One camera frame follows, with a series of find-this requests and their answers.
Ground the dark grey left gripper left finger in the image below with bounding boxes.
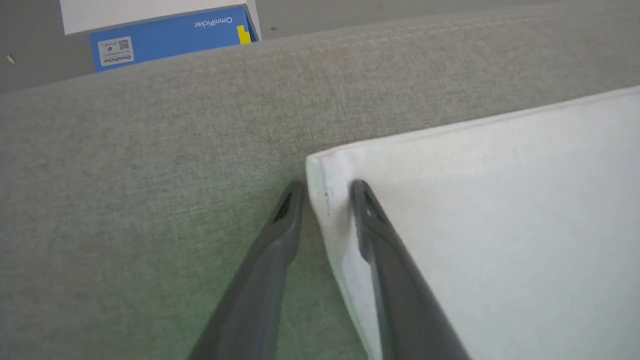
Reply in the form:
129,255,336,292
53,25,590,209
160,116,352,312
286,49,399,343
187,180,307,360

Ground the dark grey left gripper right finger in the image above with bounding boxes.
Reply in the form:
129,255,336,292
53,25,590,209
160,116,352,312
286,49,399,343
349,179,472,360

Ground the blue and white t-shirt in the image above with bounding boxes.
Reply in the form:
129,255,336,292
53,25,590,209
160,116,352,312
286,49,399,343
304,85,640,360

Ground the white and blue cardboard box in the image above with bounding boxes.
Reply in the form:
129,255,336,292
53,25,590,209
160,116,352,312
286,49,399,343
59,0,262,74

